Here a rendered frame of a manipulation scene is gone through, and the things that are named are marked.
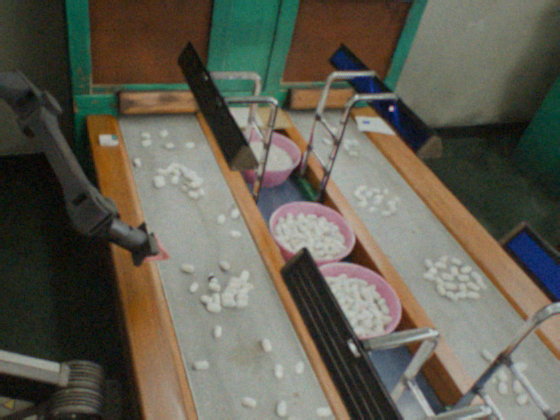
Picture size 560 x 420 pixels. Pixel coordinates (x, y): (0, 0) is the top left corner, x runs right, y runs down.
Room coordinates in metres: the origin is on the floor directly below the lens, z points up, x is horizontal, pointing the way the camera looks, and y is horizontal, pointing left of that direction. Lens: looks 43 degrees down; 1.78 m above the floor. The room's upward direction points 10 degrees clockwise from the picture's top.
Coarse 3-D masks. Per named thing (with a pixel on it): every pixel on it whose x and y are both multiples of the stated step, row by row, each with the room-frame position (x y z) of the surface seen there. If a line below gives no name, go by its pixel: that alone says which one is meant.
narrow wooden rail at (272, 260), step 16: (208, 128) 1.71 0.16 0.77; (208, 144) 1.63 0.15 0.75; (224, 176) 1.44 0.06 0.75; (240, 176) 1.43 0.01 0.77; (240, 192) 1.35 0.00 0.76; (240, 208) 1.27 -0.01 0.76; (256, 208) 1.28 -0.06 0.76; (256, 224) 1.20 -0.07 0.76; (256, 240) 1.13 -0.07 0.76; (272, 240) 1.14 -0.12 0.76; (272, 256) 1.07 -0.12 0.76; (272, 272) 1.01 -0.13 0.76; (288, 304) 0.90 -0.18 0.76; (304, 336) 0.81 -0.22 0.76; (304, 352) 0.78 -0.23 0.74; (320, 368) 0.72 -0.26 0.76; (320, 384) 0.69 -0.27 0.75; (336, 400) 0.64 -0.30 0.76; (336, 416) 0.61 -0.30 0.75
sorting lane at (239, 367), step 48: (144, 192) 1.29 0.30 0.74; (192, 240) 1.11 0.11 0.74; (240, 240) 1.14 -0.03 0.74; (240, 288) 0.95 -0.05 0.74; (192, 336) 0.77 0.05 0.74; (240, 336) 0.79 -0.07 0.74; (288, 336) 0.82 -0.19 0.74; (192, 384) 0.63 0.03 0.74; (240, 384) 0.66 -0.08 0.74; (288, 384) 0.68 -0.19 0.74
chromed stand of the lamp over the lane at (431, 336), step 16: (384, 336) 0.56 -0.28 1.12; (400, 336) 0.56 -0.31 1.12; (416, 336) 0.57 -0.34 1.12; (432, 336) 0.58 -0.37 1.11; (352, 352) 0.52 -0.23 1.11; (368, 352) 0.52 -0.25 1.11; (432, 352) 0.59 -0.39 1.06; (416, 368) 0.59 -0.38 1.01; (400, 384) 0.59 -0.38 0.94; (416, 384) 0.58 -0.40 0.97; (400, 400) 0.59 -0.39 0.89; (416, 400) 0.55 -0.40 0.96; (432, 416) 0.42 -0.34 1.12; (448, 416) 0.43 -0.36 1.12; (464, 416) 0.43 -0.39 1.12; (480, 416) 0.44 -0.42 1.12
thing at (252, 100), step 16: (256, 80) 1.47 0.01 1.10; (224, 96) 1.28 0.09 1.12; (240, 96) 1.30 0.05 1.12; (256, 96) 1.32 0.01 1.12; (272, 96) 1.34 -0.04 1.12; (272, 112) 1.34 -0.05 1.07; (256, 128) 1.42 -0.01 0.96; (272, 128) 1.33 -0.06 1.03; (256, 176) 1.34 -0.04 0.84; (256, 192) 1.34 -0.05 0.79
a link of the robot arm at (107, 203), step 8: (96, 200) 0.84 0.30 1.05; (104, 200) 0.86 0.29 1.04; (112, 200) 0.94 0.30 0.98; (104, 208) 0.84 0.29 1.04; (112, 208) 0.86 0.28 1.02; (112, 216) 0.84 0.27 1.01; (120, 216) 0.90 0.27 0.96; (72, 224) 0.81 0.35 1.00; (104, 224) 0.83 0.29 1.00; (80, 232) 0.81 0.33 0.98; (88, 232) 0.82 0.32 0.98; (96, 232) 0.82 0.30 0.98
